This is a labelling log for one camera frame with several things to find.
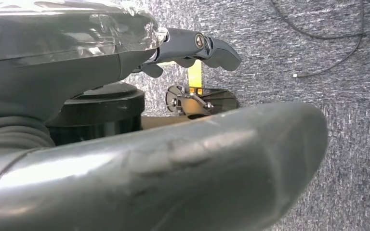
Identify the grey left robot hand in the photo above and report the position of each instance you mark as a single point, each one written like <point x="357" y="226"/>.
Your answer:
<point x="172" y="175"/>

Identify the black robot hip joint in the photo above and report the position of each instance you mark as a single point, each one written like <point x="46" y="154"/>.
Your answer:
<point x="108" y="108"/>

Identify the yellow floor tape rectangle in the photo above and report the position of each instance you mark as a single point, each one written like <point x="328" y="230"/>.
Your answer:
<point x="195" y="75"/>

